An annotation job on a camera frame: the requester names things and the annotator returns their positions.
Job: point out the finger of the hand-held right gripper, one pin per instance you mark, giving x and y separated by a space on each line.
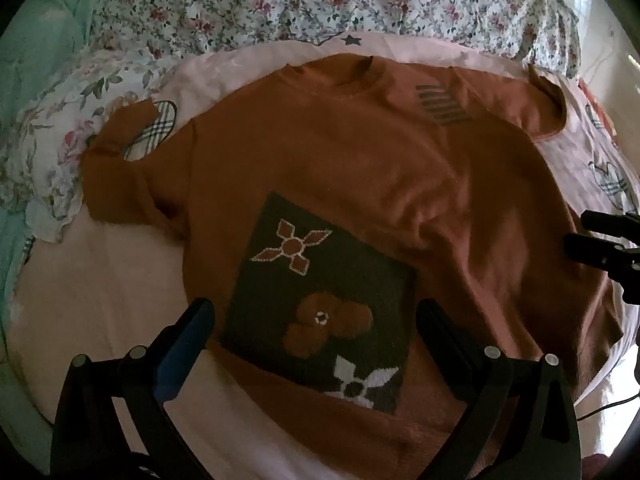
610 222
595 255

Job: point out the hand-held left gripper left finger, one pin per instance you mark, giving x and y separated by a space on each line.
181 355

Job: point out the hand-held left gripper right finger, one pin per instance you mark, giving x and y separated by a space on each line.
440 340

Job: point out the pink bedsheet with plaid hearts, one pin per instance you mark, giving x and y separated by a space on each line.
100 285

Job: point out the floral ruffled pillow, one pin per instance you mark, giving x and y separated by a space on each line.
50 125

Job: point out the floral quilt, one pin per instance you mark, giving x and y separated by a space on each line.
400 0

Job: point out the teal bed cover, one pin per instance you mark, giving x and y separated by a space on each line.
40 35

